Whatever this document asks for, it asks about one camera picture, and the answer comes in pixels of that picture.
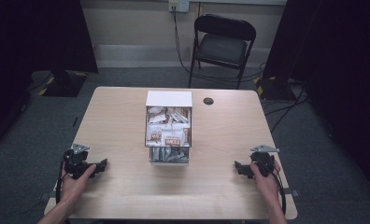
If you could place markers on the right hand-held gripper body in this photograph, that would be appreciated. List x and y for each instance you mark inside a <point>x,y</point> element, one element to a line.
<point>262,160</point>

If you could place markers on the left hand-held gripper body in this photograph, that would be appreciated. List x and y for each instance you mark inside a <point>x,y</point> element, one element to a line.
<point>75,161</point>

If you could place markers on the person's right hand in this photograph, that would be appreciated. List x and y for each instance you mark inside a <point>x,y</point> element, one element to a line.
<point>265,186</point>

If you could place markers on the person's left hand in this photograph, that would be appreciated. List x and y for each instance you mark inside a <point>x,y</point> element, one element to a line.
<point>74,186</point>

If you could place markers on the pile of grey sachets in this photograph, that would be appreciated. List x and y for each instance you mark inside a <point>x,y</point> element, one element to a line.
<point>169,154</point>

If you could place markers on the black stand base, striped tape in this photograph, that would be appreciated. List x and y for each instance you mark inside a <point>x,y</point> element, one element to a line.
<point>272,88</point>
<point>63,84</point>

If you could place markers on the pile of white orange packets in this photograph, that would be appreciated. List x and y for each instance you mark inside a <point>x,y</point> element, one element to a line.
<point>169,129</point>

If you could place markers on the black folding chair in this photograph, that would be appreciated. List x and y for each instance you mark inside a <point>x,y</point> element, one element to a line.
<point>222,46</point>

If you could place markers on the black curtain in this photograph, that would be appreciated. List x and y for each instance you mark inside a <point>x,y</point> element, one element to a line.
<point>335,62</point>
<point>33,37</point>

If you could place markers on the grey table bracket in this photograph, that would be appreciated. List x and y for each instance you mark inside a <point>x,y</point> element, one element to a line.
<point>291,192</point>
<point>47,195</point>

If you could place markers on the white wall socket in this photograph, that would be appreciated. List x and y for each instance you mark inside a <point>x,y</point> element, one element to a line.
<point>179,5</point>

